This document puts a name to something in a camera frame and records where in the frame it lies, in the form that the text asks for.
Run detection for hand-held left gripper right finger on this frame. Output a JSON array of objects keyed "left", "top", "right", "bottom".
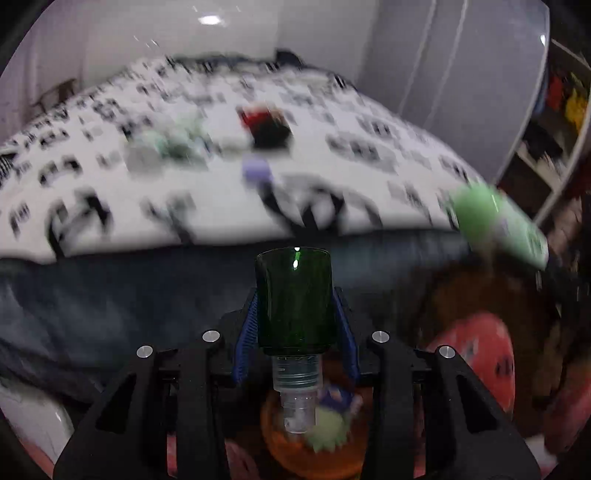
[{"left": 330, "top": 287, "right": 542, "bottom": 480}]

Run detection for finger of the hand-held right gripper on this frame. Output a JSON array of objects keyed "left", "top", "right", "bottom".
[{"left": 533, "top": 264, "right": 581, "bottom": 326}]

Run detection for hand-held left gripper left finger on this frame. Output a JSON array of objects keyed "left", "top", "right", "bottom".
[{"left": 53, "top": 288, "right": 260, "bottom": 480}]

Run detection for dark green spray bottle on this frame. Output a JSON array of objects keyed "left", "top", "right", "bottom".
[{"left": 255, "top": 247, "right": 335, "bottom": 435}]

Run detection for light green tube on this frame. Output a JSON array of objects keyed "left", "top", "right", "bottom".
[{"left": 449, "top": 184, "right": 551, "bottom": 269}]

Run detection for orange plastic bin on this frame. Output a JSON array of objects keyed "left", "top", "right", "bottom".
[{"left": 259, "top": 360, "right": 372, "bottom": 480}]

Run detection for white and blue tube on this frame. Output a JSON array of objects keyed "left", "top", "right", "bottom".
[{"left": 321, "top": 385, "right": 363, "bottom": 416}]

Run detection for light green crumpled item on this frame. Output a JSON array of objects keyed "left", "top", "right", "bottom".
[{"left": 307, "top": 411, "right": 349, "bottom": 454}]

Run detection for pink printed pajama pants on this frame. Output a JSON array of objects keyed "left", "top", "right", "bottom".
[{"left": 157, "top": 311, "right": 561, "bottom": 480}]

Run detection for dark grey bed sheet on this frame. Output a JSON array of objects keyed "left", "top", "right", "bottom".
[{"left": 0, "top": 228, "right": 485, "bottom": 403}]

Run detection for white open shelf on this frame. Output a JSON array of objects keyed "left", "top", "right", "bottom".
[{"left": 499, "top": 39, "right": 591, "bottom": 223}]

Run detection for black and white printed blanket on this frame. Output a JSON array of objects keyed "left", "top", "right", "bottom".
[{"left": 0, "top": 54, "right": 491, "bottom": 265}]

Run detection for small purple item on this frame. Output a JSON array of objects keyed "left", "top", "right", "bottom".
[{"left": 242, "top": 157, "right": 271, "bottom": 184}]

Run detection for yellow toy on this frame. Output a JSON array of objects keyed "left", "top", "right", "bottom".
[{"left": 564, "top": 88, "right": 589, "bottom": 125}]

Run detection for red toy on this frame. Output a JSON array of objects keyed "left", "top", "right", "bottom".
[{"left": 547, "top": 76, "right": 565, "bottom": 109}]

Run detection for small grey item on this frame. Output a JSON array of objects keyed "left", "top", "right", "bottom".
[{"left": 126, "top": 143, "right": 162, "bottom": 179}]

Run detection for pale green bottles cluster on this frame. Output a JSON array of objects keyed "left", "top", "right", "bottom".
[{"left": 139, "top": 115, "right": 209, "bottom": 160}]

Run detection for red and black packet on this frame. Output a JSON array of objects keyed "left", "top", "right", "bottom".
[{"left": 235, "top": 105, "right": 293, "bottom": 150}]

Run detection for white wardrobe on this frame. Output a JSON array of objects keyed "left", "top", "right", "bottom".
[{"left": 359, "top": 0, "right": 551, "bottom": 186}]

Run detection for brown bedside furniture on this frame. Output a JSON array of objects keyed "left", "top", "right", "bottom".
[{"left": 31, "top": 78, "right": 79, "bottom": 112}]

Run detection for white bed frame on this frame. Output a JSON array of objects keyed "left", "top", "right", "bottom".
[{"left": 0, "top": 374, "right": 75, "bottom": 464}]

